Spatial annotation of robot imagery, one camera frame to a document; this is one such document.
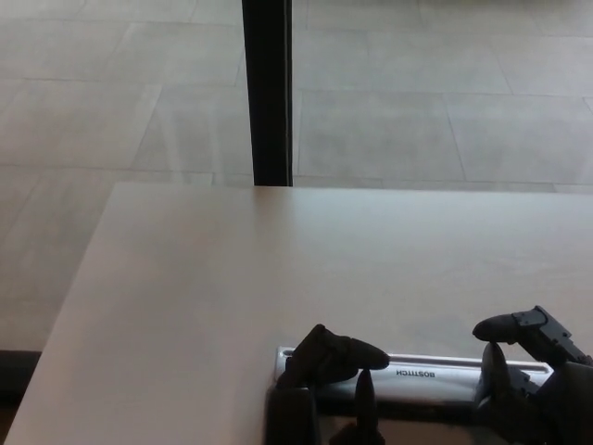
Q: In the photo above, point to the black vertical window frame post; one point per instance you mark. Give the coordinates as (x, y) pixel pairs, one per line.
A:
(270, 92)

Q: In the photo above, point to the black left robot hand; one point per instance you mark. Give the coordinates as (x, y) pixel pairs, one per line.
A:
(319, 366)

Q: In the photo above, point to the dark baseboard strip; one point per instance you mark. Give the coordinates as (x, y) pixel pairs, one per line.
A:
(16, 377)

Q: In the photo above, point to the silver Bostitch hole punch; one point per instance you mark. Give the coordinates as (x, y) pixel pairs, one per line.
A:
(417, 380)

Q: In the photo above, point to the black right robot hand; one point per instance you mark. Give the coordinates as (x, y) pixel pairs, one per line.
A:
(523, 366)

